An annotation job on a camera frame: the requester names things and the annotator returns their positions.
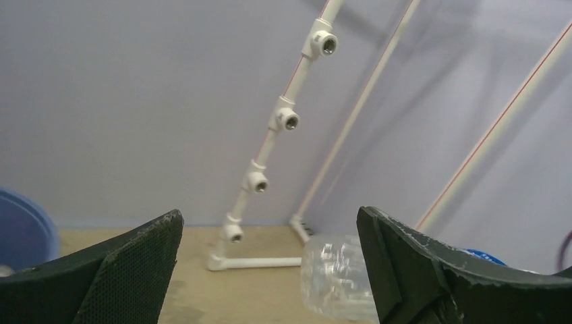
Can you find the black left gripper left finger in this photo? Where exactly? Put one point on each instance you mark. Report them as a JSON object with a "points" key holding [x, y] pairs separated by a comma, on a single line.
{"points": [[120, 280]]}

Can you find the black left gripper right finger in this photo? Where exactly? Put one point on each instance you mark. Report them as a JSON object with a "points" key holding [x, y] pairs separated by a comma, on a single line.
{"points": [[500, 293]]}

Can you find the clear bottle white cap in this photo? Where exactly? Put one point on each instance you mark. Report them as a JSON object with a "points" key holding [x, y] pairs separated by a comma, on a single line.
{"points": [[335, 277]]}

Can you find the blue plastic bin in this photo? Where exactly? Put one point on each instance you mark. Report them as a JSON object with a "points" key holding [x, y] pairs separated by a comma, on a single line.
{"points": [[29, 237]]}

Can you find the white pipe frame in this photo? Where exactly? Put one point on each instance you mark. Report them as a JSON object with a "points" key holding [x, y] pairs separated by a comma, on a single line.
{"points": [[420, 126]]}

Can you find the overhead white camera mount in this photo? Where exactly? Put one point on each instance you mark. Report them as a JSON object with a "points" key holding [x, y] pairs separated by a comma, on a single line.
{"points": [[320, 42]]}

